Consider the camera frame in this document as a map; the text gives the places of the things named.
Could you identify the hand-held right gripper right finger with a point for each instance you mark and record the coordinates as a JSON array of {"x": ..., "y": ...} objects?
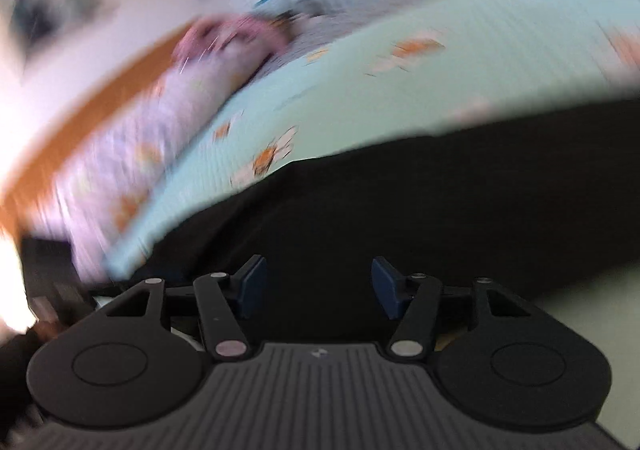
[{"x": 387, "y": 287}]

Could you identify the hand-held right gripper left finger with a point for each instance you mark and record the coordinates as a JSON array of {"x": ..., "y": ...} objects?
[{"x": 252, "y": 287}]

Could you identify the black shirt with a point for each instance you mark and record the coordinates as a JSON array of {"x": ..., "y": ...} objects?
[{"x": 400, "y": 205}]

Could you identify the person's black clothing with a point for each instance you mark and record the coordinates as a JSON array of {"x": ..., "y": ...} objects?
[{"x": 15, "y": 370}]

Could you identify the floral duvet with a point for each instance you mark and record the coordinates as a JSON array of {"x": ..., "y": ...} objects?
[{"x": 125, "y": 155}]

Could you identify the wooden headboard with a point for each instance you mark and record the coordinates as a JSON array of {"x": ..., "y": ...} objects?
[{"x": 75, "y": 125}]

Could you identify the bee-print quilted bed cover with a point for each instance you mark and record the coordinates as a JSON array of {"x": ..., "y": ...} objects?
[{"x": 400, "y": 90}]

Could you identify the pink garment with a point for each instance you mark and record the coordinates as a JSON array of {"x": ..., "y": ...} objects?
[{"x": 225, "y": 35}]

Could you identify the framed picture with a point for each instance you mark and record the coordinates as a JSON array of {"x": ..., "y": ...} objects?
[{"x": 50, "y": 5}]

